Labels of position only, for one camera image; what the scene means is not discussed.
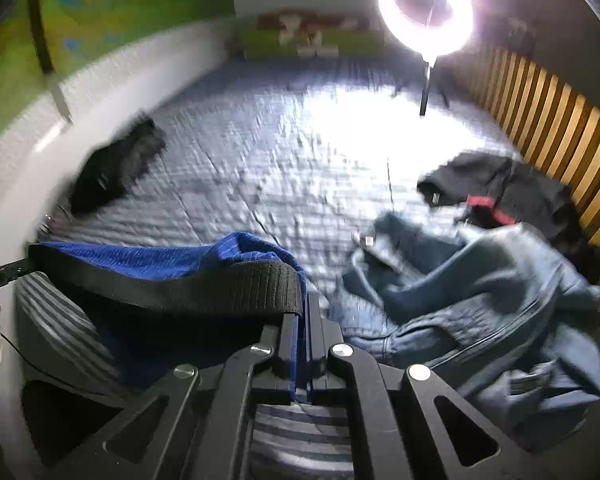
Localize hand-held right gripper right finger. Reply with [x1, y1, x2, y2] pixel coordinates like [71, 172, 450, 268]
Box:
[307, 293, 546, 480]

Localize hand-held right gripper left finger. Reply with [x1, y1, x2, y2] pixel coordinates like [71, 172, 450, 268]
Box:
[45, 310, 307, 480]

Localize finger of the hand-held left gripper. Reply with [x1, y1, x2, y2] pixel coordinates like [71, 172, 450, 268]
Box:
[0, 257, 36, 294]

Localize blue shorts with black waistband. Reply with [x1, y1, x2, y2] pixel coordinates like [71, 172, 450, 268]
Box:
[27, 231, 308, 406]

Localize striped bed sheet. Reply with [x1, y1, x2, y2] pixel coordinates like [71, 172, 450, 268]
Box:
[15, 272, 356, 480]

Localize black cloth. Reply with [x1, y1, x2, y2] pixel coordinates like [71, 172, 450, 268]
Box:
[69, 115, 167, 217]

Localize blue denim jacket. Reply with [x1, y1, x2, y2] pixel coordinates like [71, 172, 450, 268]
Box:
[330, 210, 600, 451]

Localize blue quilted bedspread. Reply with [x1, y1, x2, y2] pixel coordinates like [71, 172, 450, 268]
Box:
[45, 55, 526, 351]

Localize dark curved pole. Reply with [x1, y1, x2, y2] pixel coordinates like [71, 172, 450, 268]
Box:
[27, 0, 75, 123]

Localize black garment with red trim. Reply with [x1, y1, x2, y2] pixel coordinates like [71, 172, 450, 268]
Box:
[417, 152, 600, 281]

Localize folded green floral blanket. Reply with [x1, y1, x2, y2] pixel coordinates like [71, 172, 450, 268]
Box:
[240, 10, 386, 59]

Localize black cable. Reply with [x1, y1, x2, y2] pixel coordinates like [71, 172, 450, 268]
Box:
[0, 332, 126, 401]

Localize ring light stand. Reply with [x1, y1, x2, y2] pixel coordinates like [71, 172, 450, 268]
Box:
[391, 57, 452, 117]

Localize green wall poster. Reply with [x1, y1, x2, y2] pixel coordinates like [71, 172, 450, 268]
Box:
[0, 0, 236, 156]

